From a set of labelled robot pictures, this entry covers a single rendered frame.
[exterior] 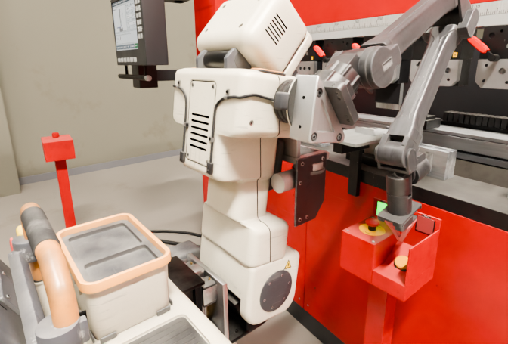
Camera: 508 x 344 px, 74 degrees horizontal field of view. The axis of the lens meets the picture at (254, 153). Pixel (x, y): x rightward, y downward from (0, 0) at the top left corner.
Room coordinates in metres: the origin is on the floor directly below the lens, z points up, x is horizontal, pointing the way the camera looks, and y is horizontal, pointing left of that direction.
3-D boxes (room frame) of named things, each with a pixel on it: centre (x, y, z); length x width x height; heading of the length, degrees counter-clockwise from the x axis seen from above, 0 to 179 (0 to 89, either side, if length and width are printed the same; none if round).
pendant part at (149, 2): (1.93, 0.62, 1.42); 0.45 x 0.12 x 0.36; 39
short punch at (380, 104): (1.25, -0.50, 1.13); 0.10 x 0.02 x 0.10; 34
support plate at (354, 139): (1.17, -0.38, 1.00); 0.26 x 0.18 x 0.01; 124
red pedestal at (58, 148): (2.06, 1.24, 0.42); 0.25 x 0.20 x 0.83; 124
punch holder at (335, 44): (1.43, -0.37, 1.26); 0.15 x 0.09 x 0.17; 34
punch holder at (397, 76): (1.27, -0.48, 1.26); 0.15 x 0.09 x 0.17; 34
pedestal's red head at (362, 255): (0.85, -0.38, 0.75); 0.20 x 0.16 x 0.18; 38
